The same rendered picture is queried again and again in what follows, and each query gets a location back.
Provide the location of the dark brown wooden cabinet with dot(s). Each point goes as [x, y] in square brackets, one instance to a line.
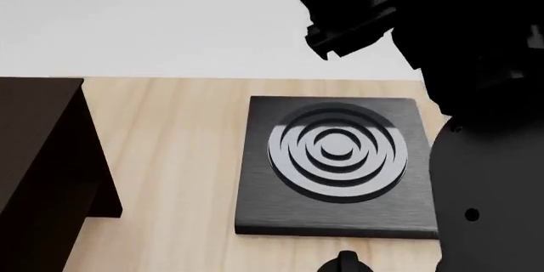
[42, 163]

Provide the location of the silver spiral burner coil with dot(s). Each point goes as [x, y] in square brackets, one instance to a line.
[340, 154]

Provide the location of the black square stove plate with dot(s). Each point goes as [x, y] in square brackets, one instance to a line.
[276, 208]

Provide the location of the black stove knob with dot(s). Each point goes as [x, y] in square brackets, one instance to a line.
[346, 262]

